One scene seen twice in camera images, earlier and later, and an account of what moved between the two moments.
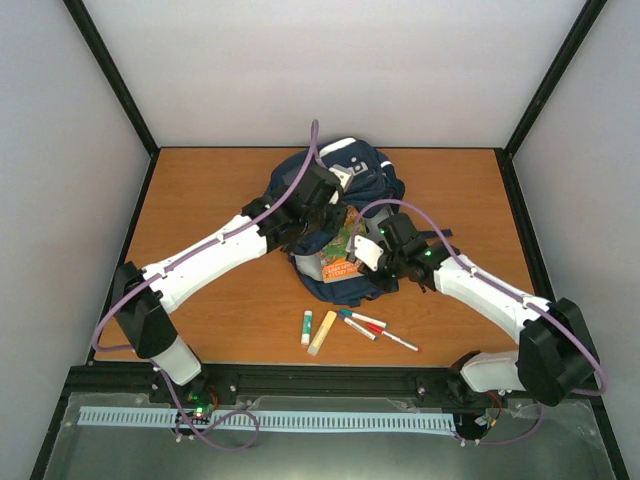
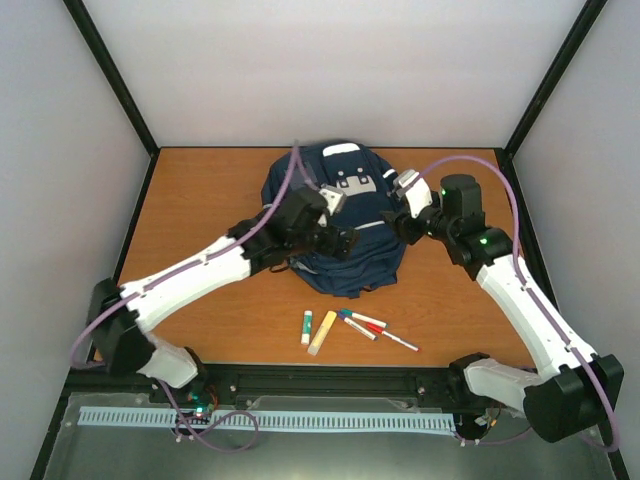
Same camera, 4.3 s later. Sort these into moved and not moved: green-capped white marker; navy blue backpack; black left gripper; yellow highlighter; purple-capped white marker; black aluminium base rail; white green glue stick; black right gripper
Moved: black left gripper; black right gripper; navy blue backpack
Not moved: green-capped white marker; black aluminium base rail; yellow highlighter; white green glue stick; purple-capped white marker
